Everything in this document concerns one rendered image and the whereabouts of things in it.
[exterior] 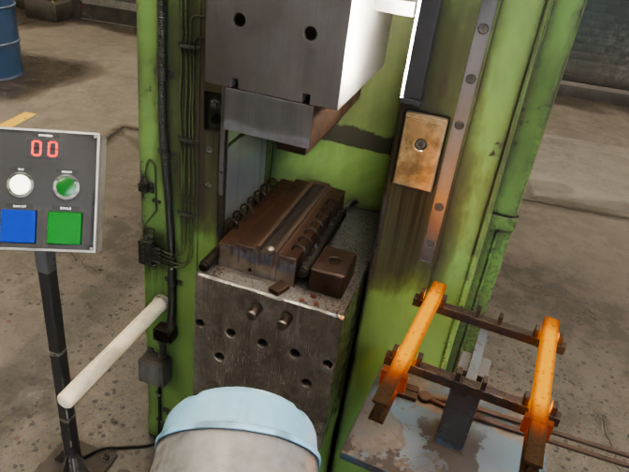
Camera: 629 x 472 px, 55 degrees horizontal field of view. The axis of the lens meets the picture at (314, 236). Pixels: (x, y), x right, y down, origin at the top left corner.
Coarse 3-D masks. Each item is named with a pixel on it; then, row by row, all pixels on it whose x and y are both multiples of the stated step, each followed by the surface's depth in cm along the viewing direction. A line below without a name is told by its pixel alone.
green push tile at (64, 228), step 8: (48, 216) 137; (56, 216) 137; (64, 216) 138; (72, 216) 138; (80, 216) 138; (48, 224) 137; (56, 224) 137; (64, 224) 138; (72, 224) 138; (80, 224) 138; (48, 232) 137; (56, 232) 137; (64, 232) 138; (72, 232) 138; (80, 232) 138; (48, 240) 137; (56, 240) 138; (64, 240) 138; (72, 240) 138; (80, 240) 139
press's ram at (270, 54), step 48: (240, 0) 117; (288, 0) 114; (336, 0) 111; (384, 0) 127; (240, 48) 121; (288, 48) 118; (336, 48) 115; (384, 48) 150; (288, 96) 123; (336, 96) 120
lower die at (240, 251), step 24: (288, 192) 171; (336, 192) 174; (264, 216) 157; (312, 216) 160; (240, 240) 146; (264, 240) 145; (288, 240) 148; (312, 240) 151; (240, 264) 147; (264, 264) 145; (288, 264) 142
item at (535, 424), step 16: (544, 320) 124; (544, 336) 118; (544, 352) 114; (544, 368) 110; (544, 384) 106; (544, 400) 103; (528, 416) 98; (544, 416) 99; (528, 432) 95; (544, 432) 96; (528, 448) 93; (544, 448) 93; (528, 464) 91
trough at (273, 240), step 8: (320, 184) 175; (312, 192) 174; (304, 200) 169; (312, 200) 169; (296, 208) 164; (304, 208) 165; (288, 216) 159; (296, 216) 160; (280, 224) 153; (288, 224) 156; (272, 232) 149; (280, 232) 152; (272, 240) 148; (280, 240) 149; (264, 248) 144
